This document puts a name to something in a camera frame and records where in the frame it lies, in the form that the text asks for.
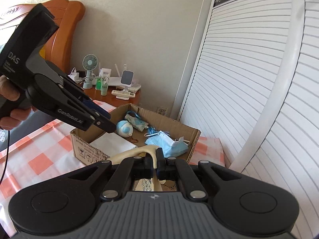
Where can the cardboard box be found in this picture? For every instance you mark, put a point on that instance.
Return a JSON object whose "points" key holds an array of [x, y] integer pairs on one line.
{"points": [[82, 151]]}

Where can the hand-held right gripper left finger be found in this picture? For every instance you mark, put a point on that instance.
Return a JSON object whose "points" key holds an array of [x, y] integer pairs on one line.
{"points": [[149, 164]]}

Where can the white louvered wardrobe door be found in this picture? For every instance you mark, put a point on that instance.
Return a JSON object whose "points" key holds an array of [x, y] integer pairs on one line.
{"points": [[236, 67], [299, 142]]}

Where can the green liquid bottle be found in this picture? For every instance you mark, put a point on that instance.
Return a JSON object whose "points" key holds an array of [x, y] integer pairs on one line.
{"points": [[98, 84]]}

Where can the small green desk fan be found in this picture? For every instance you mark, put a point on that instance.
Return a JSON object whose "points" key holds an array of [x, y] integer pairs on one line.
{"points": [[90, 63]]}

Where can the orange wooden headboard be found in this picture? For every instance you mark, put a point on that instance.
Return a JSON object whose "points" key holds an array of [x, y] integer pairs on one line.
{"points": [[67, 29]]}

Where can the white tube with green cap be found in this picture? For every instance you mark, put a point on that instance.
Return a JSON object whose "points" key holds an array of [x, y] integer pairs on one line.
{"points": [[104, 84]]}

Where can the floral sachet pouch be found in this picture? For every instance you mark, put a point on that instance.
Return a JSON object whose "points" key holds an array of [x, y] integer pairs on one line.
{"points": [[135, 123]]}

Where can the yellow cloth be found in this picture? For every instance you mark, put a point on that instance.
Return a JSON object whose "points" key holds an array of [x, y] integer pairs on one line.
{"points": [[129, 154]]}

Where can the person's left hand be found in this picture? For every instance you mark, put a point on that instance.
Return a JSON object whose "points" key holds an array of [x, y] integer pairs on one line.
{"points": [[15, 119]]}

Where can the blue face mask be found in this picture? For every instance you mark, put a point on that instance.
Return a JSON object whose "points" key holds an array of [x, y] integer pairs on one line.
{"points": [[164, 144]]}

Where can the orange checked tablecloth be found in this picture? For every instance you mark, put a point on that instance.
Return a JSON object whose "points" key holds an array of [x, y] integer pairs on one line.
{"points": [[37, 159]]}

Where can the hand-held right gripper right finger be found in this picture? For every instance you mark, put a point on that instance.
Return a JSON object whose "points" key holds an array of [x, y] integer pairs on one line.
{"points": [[160, 161]]}

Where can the white charger adapter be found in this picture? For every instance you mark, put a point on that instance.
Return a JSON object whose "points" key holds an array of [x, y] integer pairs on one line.
{"points": [[73, 74]]}

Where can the white wall outlet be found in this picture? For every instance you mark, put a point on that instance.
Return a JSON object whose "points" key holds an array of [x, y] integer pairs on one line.
{"points": [[162, 110]]}

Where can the blue round toy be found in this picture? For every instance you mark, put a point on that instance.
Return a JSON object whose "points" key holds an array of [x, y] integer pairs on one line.
{"points": [[124, 129]]}

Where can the white cloth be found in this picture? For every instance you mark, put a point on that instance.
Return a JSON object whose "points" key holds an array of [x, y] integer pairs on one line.
{"points": [[112, 144]]}

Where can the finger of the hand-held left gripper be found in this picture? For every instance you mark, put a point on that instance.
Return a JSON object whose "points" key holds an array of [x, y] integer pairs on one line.
{"points": [[97, 109], [74, 119]]}

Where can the white stand with screen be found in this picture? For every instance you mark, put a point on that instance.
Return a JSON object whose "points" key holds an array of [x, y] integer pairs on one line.
{"points": [[127, 78]]}

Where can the wooden nightstand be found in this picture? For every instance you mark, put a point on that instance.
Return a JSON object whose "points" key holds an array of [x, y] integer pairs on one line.
{"points": [[109, 99]]}

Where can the black charger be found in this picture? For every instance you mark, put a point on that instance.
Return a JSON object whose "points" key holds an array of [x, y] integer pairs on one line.
{"points": [[81, 74]]}

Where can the white remote control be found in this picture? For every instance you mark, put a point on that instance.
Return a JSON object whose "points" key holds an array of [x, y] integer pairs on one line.
{"points": [[123, 93]]}

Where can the white router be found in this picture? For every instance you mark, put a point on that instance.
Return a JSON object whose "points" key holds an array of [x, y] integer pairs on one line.
{"points": [[114, 81]]}

